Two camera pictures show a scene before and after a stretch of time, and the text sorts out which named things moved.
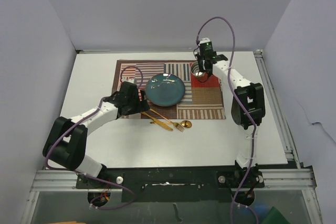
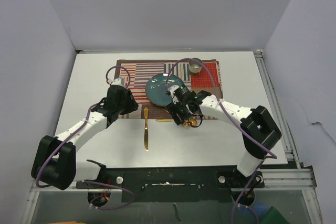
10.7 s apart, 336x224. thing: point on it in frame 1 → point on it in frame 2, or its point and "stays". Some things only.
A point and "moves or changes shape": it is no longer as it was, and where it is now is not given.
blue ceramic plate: x=165 y=89 stays
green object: x=274 y=216 stays
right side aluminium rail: x=294 y=176 stays
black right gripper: x=199 y=57 → x=173 y=109
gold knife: x=158 y=123 → x=146 y=112
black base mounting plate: x=175 y=184 stays
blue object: x=260 y=209 stays
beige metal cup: x=195 y=70 moves or changes shape
